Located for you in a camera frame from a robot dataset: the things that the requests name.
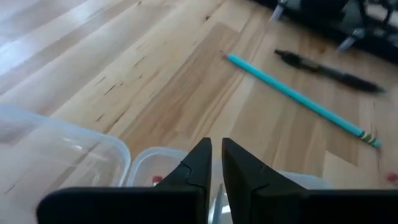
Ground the black grip pen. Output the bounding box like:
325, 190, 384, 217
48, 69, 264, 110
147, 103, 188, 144
274, 49, 386, 94

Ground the teal pencil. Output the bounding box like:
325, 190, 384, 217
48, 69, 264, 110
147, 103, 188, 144
221, 51, 382, 149

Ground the clear plastic supply box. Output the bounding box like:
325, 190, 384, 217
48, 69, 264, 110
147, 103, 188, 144
0, 104, 335, 224

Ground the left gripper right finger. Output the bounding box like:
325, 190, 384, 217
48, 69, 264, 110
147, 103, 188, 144
222, 138, 398, 224

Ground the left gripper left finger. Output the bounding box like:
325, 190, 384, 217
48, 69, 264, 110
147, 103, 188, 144
36, 138, 213, 224

